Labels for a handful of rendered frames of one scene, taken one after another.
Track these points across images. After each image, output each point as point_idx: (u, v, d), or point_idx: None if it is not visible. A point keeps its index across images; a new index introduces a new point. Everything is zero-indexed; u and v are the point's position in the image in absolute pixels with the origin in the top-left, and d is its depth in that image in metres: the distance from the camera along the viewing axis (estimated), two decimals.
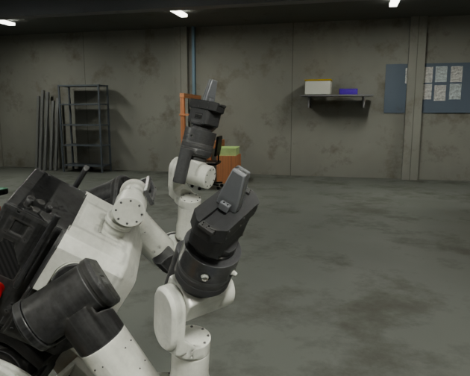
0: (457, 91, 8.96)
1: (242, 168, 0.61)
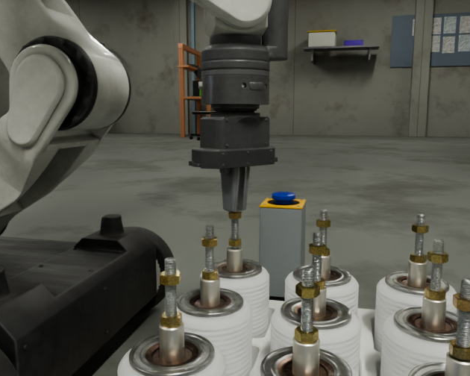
0: (467, 42, 8.62)
1: (241, 209, 0.63)
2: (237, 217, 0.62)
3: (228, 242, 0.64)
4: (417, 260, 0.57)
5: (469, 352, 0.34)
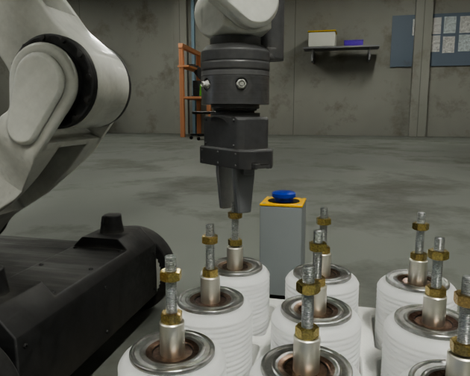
0: (467, 42, 8.62)
1: (227, 207, 0.64)
2: (241, 215, 0.63)
3: (232, 244, 0.63)
4: (418, 258, 0.57)
5: None
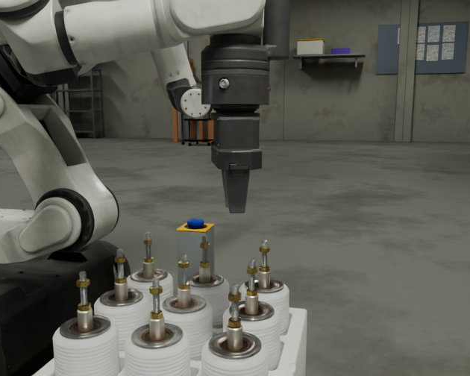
0: (450, 51, 8.92)
1: None
2: (145, 243, 0.92)
3: (147, 258, 0.94)
4: (262, 270, 0.87)
5: (235, 323, 0.64)
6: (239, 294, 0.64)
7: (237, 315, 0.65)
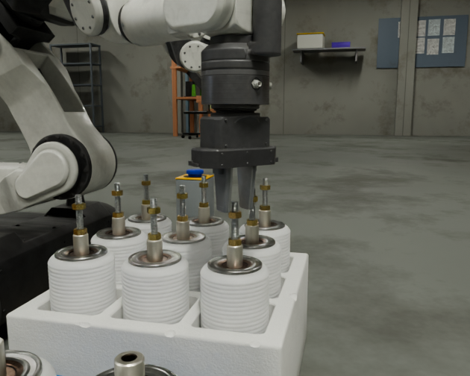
0: (450, 45, 8.90)
1: (221, 211, 0.62)
2: (143, 184, 0.90)
3: (145, 201, 0.92)
4: (262, 209, 0.85)
5: (236, 241, 0.63)
6: (239, 211, 0.63)
7: (237, 233, 0.63)
